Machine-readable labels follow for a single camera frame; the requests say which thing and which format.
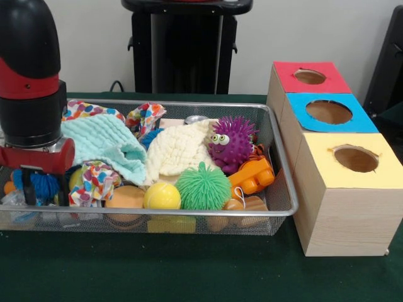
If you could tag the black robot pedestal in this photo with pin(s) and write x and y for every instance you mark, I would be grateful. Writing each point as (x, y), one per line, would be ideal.
(182, 50)

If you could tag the black panel stand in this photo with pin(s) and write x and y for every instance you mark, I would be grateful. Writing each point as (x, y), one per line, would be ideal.
(387, 56)

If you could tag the tan orange ball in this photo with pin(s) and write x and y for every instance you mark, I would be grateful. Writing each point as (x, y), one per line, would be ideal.
(124, 198)

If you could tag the orange toy building block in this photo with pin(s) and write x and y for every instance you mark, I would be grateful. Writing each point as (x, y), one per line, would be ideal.
(253, 176)

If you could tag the small colourful dotted cloth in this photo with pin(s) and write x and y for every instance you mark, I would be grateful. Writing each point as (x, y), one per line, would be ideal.
(93, 182)

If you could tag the dark green table cloth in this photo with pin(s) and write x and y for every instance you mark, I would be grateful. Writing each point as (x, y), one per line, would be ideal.
(189, 270)

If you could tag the cream white cloth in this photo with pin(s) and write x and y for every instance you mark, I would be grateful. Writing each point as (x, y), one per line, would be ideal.
(179, 151)

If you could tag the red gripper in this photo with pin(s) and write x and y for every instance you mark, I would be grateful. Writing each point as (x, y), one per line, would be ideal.
(38, 158)

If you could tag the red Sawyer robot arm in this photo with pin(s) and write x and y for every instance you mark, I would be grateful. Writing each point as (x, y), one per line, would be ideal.
(28, 75)

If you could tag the yellow ball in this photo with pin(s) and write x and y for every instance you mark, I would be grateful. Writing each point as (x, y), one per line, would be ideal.
(162, 196)

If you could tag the blue spiky rubber ball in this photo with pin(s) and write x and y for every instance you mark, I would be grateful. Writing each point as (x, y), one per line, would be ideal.
(45, 185)
(151, 135)

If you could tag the large colourful dotted cloth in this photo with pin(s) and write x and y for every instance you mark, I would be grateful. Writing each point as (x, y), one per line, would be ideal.
(85, 110)

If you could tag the wooden box with three holes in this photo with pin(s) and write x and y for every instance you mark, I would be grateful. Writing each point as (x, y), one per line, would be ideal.
(352, 207)

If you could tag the shallow clear mesh bin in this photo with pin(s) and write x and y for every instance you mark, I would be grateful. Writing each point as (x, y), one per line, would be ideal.
(280, 201)

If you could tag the green spiky rubber ball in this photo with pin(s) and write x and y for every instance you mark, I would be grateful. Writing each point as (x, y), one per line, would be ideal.
(203, 187)

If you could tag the purple spiky ball with eyes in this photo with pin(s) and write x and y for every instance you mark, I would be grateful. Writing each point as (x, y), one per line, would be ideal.
(234, 145)

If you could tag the mint green cloth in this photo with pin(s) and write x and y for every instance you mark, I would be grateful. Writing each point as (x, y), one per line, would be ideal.
(104, 141)

